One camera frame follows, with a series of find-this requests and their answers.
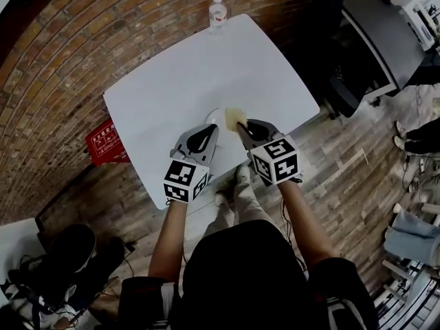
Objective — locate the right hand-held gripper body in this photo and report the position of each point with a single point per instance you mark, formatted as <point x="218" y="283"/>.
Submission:
<point x="278" y="160"/>

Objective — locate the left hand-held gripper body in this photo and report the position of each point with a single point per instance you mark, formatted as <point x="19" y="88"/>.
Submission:
<point x="182" y="181"/>

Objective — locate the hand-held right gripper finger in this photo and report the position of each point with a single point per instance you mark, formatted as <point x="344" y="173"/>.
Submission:
<point x="261" y="129"/>
<point x="247" y="141"/>

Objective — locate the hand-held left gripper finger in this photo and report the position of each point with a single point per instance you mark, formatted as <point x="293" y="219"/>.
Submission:
<point x="212" y="143"/>
<point x="187" y="141"/>

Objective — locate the white plate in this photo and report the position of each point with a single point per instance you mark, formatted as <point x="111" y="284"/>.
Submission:
<point x="216" y="117"/>

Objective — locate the yellow sponge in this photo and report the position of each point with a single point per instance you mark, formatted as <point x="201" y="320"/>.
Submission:
<point x="235" y="117"/>

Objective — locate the person's right forearm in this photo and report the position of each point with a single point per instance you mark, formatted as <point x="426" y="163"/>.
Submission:
<point x="306" y="225"/>

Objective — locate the person's left forearm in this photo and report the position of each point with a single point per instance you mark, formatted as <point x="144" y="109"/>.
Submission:
<point x="168" y="239"/>

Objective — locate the person's white shoe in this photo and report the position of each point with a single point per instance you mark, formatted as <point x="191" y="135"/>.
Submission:
<point x="221" y="199"/>
<point x="243" y="174"/>

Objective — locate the person's beige trousers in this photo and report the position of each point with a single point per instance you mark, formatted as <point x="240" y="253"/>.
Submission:
<point x="245" y="201"/>

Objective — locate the red box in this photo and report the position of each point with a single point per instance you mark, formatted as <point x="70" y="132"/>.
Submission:
<point x="104" y="143"/>

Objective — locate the black office chair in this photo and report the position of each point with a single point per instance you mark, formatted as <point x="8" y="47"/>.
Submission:
<point x="340" y="95"/>

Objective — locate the person's black shirt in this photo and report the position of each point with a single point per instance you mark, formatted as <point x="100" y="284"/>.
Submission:
<point x="240" y="270"/>

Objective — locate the clear plastic water bottle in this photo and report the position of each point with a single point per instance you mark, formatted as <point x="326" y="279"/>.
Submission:
<point x="217" y="12"/>

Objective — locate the black bag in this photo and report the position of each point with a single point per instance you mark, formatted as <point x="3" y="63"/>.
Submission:
<point x="68" y="249"/>

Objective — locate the grey desk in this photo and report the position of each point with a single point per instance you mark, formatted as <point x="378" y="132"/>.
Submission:
<point x="381" y="36"/>

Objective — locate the white side table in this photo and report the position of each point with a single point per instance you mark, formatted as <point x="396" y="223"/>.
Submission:
<point x="17" y="242"/>

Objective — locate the metal rack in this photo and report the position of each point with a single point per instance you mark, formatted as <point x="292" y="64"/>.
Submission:
<point x="405" y="287"/>

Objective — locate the white machine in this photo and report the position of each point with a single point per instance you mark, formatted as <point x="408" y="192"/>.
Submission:
<point x="417" y="16"/>

